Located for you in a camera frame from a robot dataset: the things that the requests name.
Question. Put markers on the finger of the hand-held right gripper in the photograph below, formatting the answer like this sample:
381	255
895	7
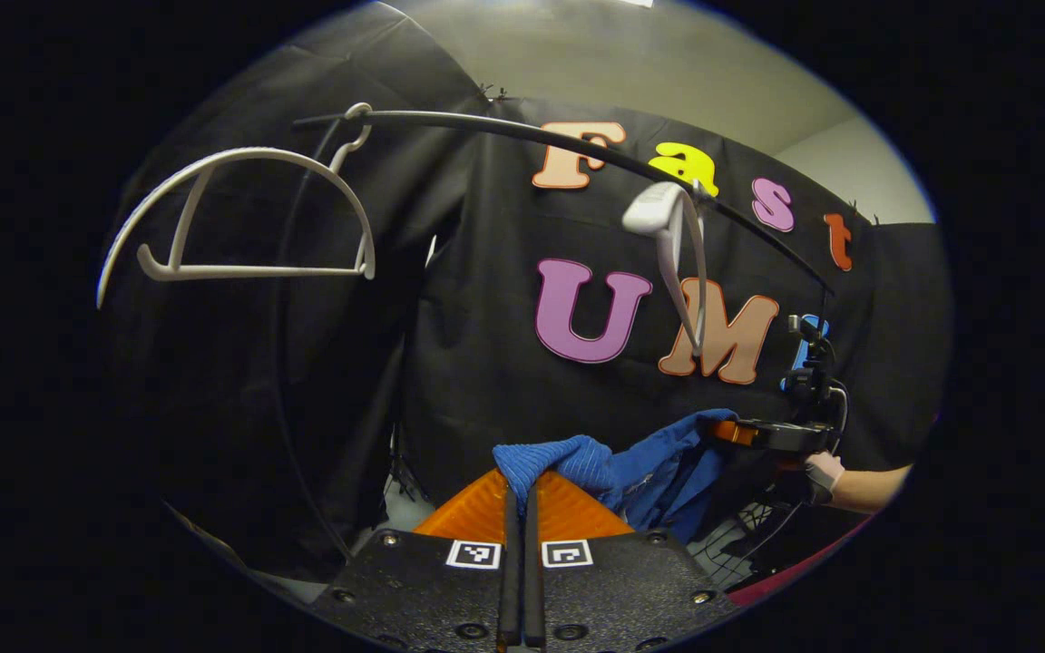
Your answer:
731	432

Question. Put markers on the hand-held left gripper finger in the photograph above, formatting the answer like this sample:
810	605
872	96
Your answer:
511	589
532	589

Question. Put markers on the white hanger with taped hook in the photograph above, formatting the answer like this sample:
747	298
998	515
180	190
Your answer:
659	213

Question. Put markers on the plain white plastic hanger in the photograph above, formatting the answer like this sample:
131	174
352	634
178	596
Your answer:
250	270

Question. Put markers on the dark red cloth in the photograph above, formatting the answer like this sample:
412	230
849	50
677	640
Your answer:
804	567

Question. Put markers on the black tripod stand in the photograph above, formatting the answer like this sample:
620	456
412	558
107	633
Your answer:
405	472

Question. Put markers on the black backdrop cloth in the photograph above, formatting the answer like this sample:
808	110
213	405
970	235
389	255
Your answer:
486	363

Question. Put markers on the black clothes rail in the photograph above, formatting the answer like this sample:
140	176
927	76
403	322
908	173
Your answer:
486	122

